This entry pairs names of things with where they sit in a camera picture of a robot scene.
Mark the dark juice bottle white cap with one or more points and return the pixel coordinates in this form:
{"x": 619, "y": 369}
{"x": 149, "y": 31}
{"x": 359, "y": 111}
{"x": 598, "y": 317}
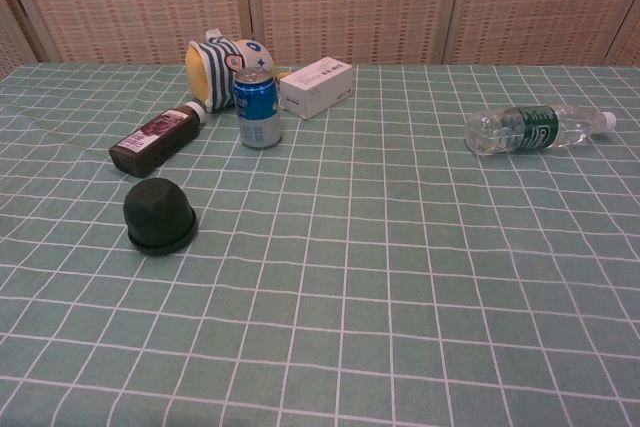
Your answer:
{"x": 156, "y": 139}

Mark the white cardboard box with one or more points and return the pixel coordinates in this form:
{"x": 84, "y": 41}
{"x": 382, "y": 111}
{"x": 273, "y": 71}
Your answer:
{"x": 316, "y": 87}

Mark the striped yellow plush toy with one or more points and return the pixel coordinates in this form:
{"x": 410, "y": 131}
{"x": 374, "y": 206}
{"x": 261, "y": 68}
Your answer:
{"x": 215, "y": 72}

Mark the blue silver drink can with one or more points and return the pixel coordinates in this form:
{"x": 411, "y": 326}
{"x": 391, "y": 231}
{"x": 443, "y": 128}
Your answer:
{"x": 257, "y": 112}

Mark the green checked tablecloth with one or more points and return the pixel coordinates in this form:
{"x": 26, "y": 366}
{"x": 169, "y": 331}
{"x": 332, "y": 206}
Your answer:
{"x": 350, "y": 272}

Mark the clear water bottle green label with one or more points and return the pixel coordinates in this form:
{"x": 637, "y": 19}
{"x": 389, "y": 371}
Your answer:
{"x": 535, "y": 128}

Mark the upside-down black plastic bowl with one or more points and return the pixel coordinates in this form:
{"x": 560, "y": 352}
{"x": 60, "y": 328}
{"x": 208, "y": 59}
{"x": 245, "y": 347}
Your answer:
{"x": 159, "y": 214}

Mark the woven folding screen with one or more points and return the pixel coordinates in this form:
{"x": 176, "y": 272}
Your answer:
{"x": 350, "y": 2}

